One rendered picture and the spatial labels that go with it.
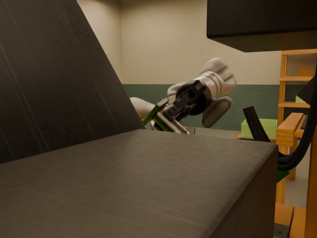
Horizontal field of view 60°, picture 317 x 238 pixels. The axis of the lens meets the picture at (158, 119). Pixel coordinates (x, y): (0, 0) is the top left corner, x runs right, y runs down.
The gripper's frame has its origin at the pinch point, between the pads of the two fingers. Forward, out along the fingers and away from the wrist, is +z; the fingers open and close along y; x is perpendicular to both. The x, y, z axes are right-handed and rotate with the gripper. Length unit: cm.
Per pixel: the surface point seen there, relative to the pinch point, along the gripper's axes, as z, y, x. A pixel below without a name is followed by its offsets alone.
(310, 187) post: -1.2, 8.9, 24.8
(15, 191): 34.7, 14.0, 0.3
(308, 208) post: -0.3, 6.4, 27.2
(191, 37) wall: -710, -250, -184
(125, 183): 30.5, 16.4, 4.4
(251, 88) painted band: -672, -229, 36
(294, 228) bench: -29, -18, 46
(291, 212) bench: -39, -22, 46
